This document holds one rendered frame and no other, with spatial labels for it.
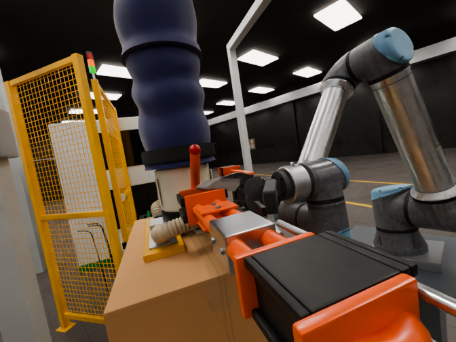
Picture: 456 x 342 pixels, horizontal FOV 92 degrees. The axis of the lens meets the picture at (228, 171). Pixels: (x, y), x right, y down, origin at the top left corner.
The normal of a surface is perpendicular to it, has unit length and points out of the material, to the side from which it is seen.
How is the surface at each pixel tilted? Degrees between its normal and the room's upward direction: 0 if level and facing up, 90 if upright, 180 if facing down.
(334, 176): 87
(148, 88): 71
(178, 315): 90
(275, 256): 1
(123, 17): 99
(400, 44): 78
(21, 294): 90
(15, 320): 90
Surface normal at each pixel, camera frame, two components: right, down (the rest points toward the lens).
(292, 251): -0.15, -0.98
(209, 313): 0.31, 0.04
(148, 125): -0.36, -0.15
